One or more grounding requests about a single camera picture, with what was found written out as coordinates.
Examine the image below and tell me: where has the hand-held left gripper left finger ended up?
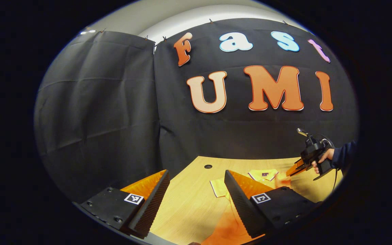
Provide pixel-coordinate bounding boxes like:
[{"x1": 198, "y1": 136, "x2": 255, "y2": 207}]
[{"x1": 80, "y1": 169, "x2": 170, "y2": 239}]

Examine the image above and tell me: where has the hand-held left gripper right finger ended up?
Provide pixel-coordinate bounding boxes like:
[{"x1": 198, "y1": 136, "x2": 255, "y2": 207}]
[{"x1": 224, "y1": 169, "x2": 322, "y2": 239}]

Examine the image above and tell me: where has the orange T-shirt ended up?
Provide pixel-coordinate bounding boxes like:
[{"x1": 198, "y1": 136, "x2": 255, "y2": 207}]
[{"x1": 201, "y1": 169, "x2": 293, "y2": 245}]

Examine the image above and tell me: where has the black backdrop cloth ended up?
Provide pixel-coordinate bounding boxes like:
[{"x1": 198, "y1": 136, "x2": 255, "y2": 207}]
[{"x1": 34, "y1": 19, "x2": 359, "y2": 205}]

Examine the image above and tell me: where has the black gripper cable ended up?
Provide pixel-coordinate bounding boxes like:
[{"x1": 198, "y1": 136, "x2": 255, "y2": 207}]
[{"x1": 331, "y1": 168, "x2": 340, "y2": 193}]

